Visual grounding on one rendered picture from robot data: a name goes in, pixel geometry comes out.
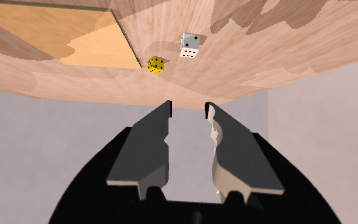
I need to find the yellow die with black pips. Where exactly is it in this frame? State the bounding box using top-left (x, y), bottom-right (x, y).
top-left (148, 56), bottom-right (164, 74)

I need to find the tan mat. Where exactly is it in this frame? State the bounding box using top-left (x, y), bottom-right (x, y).
top-left (0, 0), bottom-right (142, 69)

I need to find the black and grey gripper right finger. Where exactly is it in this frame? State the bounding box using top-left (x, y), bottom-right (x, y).
top-left (205, 102), bottom-right (342, 224)

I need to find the white die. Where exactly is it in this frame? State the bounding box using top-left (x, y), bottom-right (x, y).
top-left (180, 33), bottom-right (200, 58)

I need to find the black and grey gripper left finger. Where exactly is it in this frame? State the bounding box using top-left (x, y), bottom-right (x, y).
top-left (48, 100), bottom-right (172, 224)

